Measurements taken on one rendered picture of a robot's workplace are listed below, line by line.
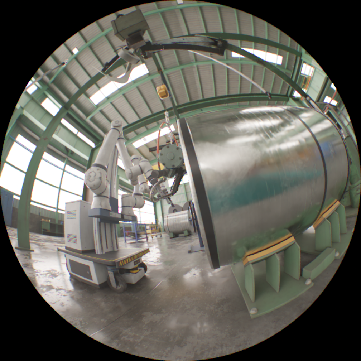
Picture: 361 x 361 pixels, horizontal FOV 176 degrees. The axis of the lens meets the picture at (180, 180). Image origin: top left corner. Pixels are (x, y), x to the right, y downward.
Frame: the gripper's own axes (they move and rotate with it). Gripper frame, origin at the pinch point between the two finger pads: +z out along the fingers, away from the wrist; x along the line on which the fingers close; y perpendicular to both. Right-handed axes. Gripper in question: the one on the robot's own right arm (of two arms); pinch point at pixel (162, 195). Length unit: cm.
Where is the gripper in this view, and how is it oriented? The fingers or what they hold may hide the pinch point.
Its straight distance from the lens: 90.2
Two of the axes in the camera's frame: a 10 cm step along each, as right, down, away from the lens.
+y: -8.4, 5.0, -2.2
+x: 0.8, -2.8, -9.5
